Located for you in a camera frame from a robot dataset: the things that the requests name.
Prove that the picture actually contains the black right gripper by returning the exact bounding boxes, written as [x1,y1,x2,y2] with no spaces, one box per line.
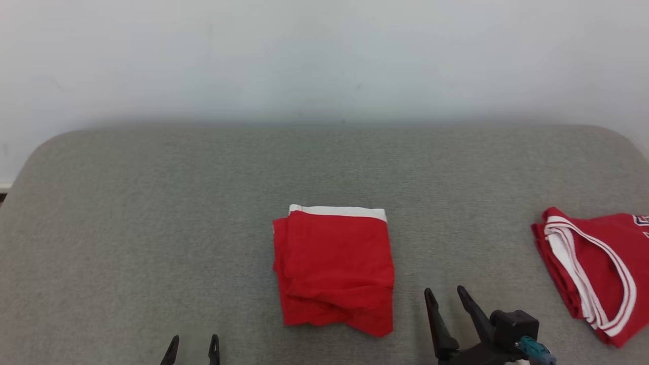
[424,285,530,365]

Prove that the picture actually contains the red shorts with white trim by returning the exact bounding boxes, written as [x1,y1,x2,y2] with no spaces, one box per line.
[272,204,396,338]

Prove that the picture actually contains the red white Bulls jersey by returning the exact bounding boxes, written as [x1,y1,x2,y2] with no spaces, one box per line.
[530,206,649,349]

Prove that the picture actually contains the grey fabric sofa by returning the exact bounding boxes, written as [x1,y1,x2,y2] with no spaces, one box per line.
[0,125,649,365]

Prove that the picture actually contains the teal cable connector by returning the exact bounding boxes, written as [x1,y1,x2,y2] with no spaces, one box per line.
[517,336,557,365]

